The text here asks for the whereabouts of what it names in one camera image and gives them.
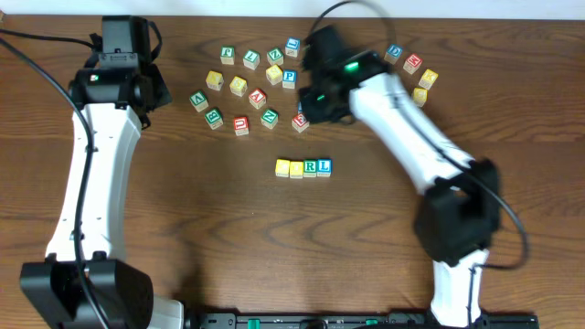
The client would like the blue L block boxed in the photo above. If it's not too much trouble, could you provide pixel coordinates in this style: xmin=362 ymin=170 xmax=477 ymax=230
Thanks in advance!
xmin=316 ymin=159 xmax=332 ymax=177

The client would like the green R block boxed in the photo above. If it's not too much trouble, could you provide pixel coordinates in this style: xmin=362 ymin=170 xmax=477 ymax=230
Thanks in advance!
xmin=303 ymin=159 xmax=317 ymax=177

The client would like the yellow O block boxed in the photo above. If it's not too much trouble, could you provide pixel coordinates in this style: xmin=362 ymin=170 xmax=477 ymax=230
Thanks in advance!
xmin=289 ymin=161 xmax=304 ymax=179

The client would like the yellow C block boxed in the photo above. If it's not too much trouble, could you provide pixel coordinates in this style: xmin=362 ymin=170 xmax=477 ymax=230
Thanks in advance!
xmin=274 ymin=159 xmax=291 ymax=177

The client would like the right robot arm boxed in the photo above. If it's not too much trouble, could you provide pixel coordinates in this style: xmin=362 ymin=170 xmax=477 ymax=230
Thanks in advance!
xmin=299 ymin=26 xmax=500 ymax=327

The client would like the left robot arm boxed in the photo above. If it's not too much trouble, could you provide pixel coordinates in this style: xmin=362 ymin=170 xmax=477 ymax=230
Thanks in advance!
xmin=20 ymin=16 xmax=185 ymax=328

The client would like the green A block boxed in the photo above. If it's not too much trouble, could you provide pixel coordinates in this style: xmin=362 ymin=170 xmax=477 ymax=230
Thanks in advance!
xmin=189 ymin=90 xmax=208 ymax=112

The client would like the blue P block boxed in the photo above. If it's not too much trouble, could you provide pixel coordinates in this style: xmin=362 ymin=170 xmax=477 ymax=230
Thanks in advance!
xmin=282 ymin=69 xmax=297 ymax=90

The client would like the yellow S block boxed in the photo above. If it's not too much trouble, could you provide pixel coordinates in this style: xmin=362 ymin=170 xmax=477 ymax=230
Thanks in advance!
xmin=266 ymin=65 xmax=283 ymax=85

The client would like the green N block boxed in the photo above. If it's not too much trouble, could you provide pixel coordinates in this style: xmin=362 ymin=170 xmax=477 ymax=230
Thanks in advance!
xmin=261 ymin=109 xmax=279 ymax=129

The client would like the blue block top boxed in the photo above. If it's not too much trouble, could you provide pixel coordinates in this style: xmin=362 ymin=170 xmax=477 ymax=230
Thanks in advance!
xmin=285 ymin=37 xmax=301 ymax=58

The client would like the green B block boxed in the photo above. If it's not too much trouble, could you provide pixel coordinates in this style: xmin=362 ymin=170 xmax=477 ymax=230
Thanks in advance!
xmin=204 ymin=108 xmax=224 ymax=130

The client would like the green Z block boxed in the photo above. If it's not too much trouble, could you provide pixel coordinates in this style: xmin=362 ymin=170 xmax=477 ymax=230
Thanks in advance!
xmin=267 ymin=48 xmax=284 ymax=66

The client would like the red A block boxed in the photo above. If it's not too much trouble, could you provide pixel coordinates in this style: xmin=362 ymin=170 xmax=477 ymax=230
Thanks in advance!
xmin=249 ymin=88 xmax=267 ymax=110

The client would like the blue D block right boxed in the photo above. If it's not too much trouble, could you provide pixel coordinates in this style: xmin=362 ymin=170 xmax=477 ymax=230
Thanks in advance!
xmin=384 ymin=44 xmax=403 ymax=64

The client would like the green T block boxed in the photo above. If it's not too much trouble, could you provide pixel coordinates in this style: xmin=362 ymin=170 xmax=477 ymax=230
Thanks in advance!
xmin=220 ymin=46 xmax=235 ymax=65

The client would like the green L block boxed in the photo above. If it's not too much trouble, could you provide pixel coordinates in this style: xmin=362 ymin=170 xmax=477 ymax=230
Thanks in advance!
xmin=243 ymin=49 xmax=261 ymax=70

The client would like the red U block lower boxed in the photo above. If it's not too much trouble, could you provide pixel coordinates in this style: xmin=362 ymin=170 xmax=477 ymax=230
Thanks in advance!
xmin=233 ymin=116 xmax=250 ymax=136

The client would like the red M block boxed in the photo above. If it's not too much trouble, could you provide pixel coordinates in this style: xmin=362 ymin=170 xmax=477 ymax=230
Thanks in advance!
xmin=403 ymin=54 xmax=422 ymax=75

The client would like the yellow block right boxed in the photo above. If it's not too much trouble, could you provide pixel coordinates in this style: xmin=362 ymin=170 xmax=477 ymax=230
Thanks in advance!
xmin=411 ymin=88 xmax=428 ymax=107

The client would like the yellow K block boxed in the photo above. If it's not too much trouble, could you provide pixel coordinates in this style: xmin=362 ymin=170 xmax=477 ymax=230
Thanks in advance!
xmin=418 ymin=69 xmax=439 ymax=90

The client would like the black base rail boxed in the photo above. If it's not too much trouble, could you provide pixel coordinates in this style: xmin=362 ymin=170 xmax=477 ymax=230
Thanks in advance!
xmin=196 ymin=310 xmax=540 ymax=329

